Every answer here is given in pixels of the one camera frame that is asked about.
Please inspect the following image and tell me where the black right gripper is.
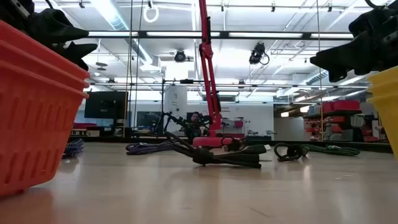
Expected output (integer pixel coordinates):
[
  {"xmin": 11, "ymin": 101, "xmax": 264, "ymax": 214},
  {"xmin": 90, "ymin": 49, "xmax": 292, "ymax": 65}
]
[{"xmin": 310, "ymin": 4, "xmax": 398, "ymax": 83}]

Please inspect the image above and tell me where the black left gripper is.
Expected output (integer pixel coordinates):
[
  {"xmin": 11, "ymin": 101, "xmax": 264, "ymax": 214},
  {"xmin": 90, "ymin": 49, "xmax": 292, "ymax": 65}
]
[{"xmin": 0, "ymin": 0, "xmax": 99, "ymax": 72}]

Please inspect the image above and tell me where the purple braided cable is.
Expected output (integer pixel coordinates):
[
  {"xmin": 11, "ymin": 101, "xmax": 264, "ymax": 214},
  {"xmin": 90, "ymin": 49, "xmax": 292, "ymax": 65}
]
[
  {"xmin": 62, "ymin": 138, "xmax": 85, "ymax": 159},
  {"xmin": 125, "ymin": 140, "xmax": 175, "ymax": 156}
]

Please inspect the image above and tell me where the green black braided cable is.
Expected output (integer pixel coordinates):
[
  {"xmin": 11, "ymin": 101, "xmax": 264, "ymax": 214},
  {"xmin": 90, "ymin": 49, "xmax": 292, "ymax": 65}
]
[{"xmin": 273, "ymin": 142, "xmax": 361, "ymax": 162}]

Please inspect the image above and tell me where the black bungee cord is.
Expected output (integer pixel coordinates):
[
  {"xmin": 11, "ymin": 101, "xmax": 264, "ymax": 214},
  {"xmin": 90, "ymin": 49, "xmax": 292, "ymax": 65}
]
[{"xmin": 164, "ymin": 130, "xmax": 268, "ymax": 169}]

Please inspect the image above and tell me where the yellow plastic basket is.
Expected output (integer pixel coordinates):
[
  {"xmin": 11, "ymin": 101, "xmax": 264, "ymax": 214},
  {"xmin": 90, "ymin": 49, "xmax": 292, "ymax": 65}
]
[{"xmin": 366, "ymin": 65, "xmax": 398, "ymax": 161}]

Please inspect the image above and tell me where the black monitor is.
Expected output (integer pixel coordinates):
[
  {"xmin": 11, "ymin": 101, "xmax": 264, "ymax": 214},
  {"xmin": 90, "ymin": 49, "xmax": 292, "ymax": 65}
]
[{"xmin": 84, "ymin": 91, "xmax": 129, "ymax": 119}]

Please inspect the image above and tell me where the storage shelf with red bins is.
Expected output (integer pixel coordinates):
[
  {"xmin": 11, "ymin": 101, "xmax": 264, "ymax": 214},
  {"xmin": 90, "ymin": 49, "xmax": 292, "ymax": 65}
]
[{"xmin": 303, "ymin": 99, "xmax": 388, "ymax": 143}]

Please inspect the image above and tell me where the orange plastic slotted basket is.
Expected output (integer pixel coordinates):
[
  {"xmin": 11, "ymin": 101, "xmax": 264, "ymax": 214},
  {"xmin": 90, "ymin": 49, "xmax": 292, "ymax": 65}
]
[{"xmin": 0, "ymin": 20, "xmax": 91, "ymax": 197}]

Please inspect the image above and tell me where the person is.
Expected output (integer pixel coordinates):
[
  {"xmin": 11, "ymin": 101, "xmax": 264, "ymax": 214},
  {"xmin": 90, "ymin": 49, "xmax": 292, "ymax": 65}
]
[{"xmin": 187, "ymin": 111, "xmax": 205, "ymax": 139}]

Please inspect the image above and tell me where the thin hanging cord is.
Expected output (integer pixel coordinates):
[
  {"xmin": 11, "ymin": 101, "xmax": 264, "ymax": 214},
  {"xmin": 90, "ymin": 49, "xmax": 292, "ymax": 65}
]
[
  {"xmin": 316, "ymin": 0, "xmax": 324, "ymax": 142},
  {"xmin": 126, "ymin": 0, "xmax": 134, "ymax": 138},
  {"xmin": 134, "ymin": 0, "xmax": 144, "ymax": 128}
]

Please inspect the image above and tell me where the white hanging ring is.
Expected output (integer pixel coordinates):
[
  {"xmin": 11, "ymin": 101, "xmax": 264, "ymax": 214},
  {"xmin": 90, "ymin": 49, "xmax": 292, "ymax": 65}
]
[{"xmin": 142, "ymin": 4, "xmax": 160, "ymax": 24}]

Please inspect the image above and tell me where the black ceiling camera with cable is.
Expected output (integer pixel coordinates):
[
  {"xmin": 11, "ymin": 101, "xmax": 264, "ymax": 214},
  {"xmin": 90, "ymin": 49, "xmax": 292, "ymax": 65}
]
[{"xmin": 248, "ymin": 42, "xmax": 271, "ymax": 65}]

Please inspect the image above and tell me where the black aluminium table frame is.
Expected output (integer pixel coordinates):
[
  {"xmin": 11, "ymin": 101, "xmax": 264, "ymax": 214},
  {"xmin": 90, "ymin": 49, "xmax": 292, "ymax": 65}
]
[{"xmin": 70, "ymin": 135, "xmax": 394, "ymax": 154}]

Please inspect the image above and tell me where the dark wall screen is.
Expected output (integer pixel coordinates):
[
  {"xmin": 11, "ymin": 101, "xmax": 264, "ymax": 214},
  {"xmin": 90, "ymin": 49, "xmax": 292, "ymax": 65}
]
[{"xmin": 136, "ymin": 111, "xmax": 162, "ymax": 128}]

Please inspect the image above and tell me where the black overhead frame crossbar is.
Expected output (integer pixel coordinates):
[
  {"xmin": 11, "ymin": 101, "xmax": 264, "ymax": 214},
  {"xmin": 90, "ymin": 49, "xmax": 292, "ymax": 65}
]
[{"xmin": 86, "ymin": 30, "xmax": 355, "ymax": 40}]

